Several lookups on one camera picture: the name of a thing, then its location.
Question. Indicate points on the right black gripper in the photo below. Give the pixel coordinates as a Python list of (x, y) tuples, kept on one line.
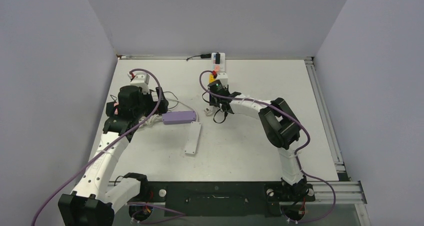
[(213, 103)]

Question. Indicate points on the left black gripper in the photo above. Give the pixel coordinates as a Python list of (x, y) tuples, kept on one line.
[(161, 108)]

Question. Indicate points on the black plug adapter with cable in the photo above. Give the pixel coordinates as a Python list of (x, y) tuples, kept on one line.
[(215, 56)]

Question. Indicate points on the white multi-socket power strip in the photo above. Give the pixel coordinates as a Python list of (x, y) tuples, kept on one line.
[(222, 64)]

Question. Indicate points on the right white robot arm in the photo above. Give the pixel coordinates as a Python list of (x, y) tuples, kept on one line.
[(280, 126)]

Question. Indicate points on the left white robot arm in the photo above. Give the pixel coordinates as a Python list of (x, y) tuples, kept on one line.
[(90, 203)]

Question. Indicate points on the yellow cube plug adapter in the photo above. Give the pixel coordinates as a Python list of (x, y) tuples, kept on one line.
[(212, 77)]

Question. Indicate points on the pink cube socket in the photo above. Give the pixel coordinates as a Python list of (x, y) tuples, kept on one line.
[(115, 108)]

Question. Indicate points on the purple power strip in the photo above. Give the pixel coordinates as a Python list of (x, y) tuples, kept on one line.
[(179, 117)]

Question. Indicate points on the white flat power strip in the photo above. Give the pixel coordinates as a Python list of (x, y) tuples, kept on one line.
[(194, 133)]

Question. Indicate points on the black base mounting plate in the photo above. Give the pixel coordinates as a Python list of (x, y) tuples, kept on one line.
[(225, 198)]

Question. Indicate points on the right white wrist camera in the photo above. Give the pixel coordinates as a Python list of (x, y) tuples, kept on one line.
[(223, 78)]

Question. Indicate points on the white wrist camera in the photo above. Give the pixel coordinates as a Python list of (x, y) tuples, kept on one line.
[(139, 79), (223, 78)]

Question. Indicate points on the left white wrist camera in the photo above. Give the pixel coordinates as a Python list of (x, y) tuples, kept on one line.
[(139, 79)]

